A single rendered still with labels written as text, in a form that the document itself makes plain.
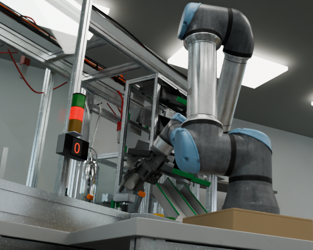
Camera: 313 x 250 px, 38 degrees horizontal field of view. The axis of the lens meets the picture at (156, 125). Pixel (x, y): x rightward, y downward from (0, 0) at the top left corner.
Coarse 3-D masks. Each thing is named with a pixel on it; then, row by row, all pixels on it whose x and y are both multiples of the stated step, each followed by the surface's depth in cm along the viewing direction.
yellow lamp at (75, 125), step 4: (72, 120) 166; (76, 120) 166; (68, 124) 167; (72, 124) 165; (76, 124) 166; (80, 124) 167; (68, 128) 166; (72, 128) 165; (76, 128) 165; (80, 128) 167; (80, 132) 167
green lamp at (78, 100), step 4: (76, 96) 169; (80, 96) 169; (84, 96) 171; (72, 100) 170; (76, 100) 169; (80, 100) 169; (84, 100) 171; (72, 104) 169; (76, 104) 168; (80, 104) 168; (84, 104) 171
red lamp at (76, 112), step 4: (72, 108) 168; (76, 108) 167; (80, 108) 168; (72, 112) 167; (76, 112) 167; (80, 112) 168; (72, 116) 167; (76, 116) 166; (80, 116) 167; (80, 120) 167
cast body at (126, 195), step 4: (124, 188) 166; (120, 192) 167; (124, 192) 166; (128, 192) 167; (132, 192) 168; (116, 196) 167; (120, 196) 166; (124, 196) 165; (128, 196) 164; (132, 196) 166; (116, 200) 167; (120, 200) 166; (124, 200) 165; (128, 200) 164; (132, 200) 166
